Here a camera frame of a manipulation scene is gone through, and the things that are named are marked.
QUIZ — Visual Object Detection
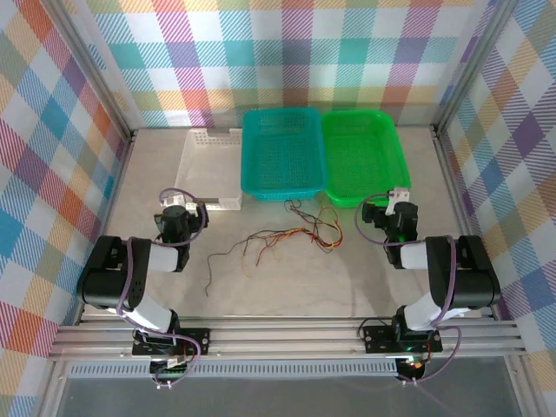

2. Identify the thin orange cable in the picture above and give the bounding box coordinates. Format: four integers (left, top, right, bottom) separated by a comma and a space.
260, 225, 340, 257

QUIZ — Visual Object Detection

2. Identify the white perforated plastic basket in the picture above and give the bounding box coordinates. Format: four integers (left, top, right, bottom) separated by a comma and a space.
175, 128, 244, 213

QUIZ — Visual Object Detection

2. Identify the green perforated plastic basket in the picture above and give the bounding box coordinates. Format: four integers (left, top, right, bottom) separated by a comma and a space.
320, 109, 413, 209

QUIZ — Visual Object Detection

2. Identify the teal perforated plastic basket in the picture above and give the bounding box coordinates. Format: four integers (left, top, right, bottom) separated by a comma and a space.
241, 107, 328, 202

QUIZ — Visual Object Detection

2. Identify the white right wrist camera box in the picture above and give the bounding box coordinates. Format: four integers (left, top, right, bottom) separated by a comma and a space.
385, 186, 410, 216

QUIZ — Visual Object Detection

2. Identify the aluminium side rail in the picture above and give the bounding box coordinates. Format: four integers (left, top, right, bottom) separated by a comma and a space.
72, 129, 138, 327
431, 125, 499, 321

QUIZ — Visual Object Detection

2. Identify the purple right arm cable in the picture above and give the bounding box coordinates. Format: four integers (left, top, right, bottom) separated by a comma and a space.
354, 193, 464, 387

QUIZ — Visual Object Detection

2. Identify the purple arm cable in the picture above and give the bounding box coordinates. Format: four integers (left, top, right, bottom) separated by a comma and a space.
354, 193, 464, 387
116, 187, 210, 388

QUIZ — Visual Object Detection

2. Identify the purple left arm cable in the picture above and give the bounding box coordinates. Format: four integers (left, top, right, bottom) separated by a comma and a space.
116, 187, 210, 388

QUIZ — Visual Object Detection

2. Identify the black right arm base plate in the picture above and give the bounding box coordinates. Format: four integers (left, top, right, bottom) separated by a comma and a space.
362, 323, 444, 354

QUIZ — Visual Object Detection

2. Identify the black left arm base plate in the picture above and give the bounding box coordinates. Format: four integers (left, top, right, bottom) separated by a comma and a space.
131, 327, 212, 358

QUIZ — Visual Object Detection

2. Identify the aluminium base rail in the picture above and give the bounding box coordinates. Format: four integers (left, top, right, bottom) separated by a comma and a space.
47, 318, 527, 362

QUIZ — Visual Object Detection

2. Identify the aluminium frame post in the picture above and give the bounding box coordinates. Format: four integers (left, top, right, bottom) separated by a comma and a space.
43, 0, 136, 141
433, 0, 520, 134

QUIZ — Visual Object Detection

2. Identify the grey slotted cable duct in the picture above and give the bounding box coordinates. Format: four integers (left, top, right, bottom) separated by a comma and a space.
67, 360, 401, 380

